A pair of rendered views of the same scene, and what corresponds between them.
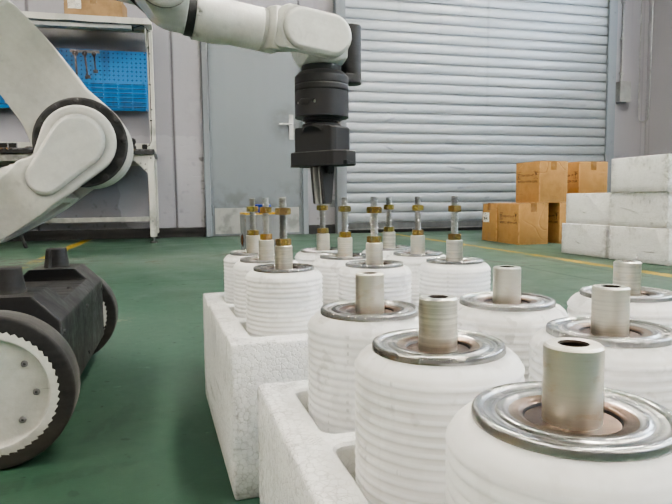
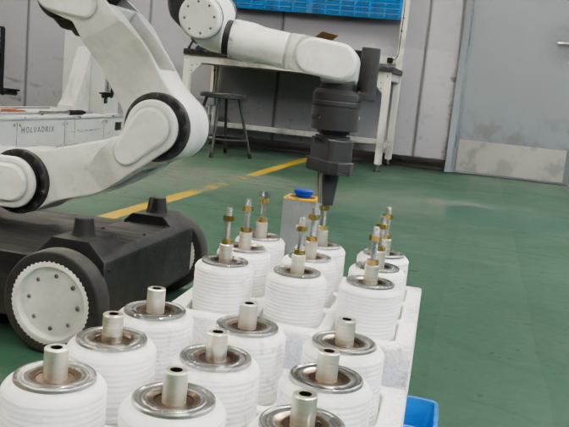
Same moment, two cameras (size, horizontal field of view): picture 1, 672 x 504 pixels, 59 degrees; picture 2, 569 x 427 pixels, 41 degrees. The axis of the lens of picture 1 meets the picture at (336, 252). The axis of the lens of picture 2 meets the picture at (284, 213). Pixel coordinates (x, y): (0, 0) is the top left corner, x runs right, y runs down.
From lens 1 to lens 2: 0.67 m
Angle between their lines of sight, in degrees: 29
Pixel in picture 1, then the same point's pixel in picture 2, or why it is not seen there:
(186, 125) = (442, 38)
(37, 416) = (76, 325)
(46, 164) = (127, 143)
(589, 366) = (48, 357)
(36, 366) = (79, 291)
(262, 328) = (195, 302)
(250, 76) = not seen: outside the picture
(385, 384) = not seen: hidden behind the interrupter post
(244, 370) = not seen: hidden behind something
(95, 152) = (159, 138)
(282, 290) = (208, 278)
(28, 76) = (129, 73)
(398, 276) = (300, 286)
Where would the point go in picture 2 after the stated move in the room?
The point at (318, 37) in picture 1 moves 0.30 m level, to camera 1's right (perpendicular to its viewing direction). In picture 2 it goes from (323, 64) to (494, 78)
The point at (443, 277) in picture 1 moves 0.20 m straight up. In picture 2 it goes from (344, 295) to (359, 164)
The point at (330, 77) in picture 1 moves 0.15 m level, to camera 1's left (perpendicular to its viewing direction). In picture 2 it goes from (334, 97) to (262, 90)
